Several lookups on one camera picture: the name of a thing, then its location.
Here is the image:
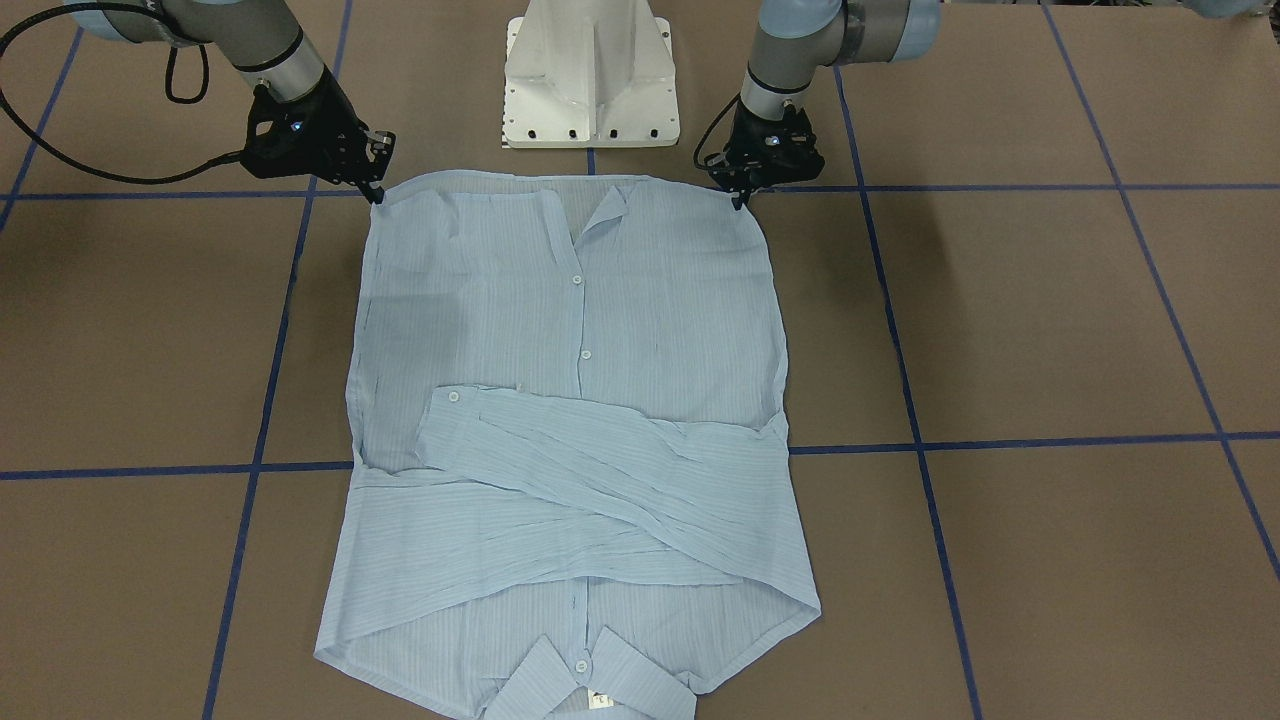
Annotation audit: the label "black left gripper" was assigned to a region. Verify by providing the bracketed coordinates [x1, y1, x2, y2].
[707, 100, 826, 211]

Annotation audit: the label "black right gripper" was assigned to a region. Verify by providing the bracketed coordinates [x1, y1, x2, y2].
[239, 78, 396, 205]

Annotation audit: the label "light blue button shirt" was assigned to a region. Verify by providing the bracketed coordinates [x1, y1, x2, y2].
[314, 170, 822, 719]

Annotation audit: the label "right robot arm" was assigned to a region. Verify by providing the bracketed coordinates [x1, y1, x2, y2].
[64, 1, 396, 204]

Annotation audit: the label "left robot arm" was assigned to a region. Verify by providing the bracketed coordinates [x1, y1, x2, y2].
[694, 1, 942, 210]

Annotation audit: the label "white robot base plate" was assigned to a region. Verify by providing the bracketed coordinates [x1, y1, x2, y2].
[502, 1, 681, 149]

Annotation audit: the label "braided black arm cable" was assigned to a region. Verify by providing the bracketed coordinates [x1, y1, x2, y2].
[0, 3, 261, 187]

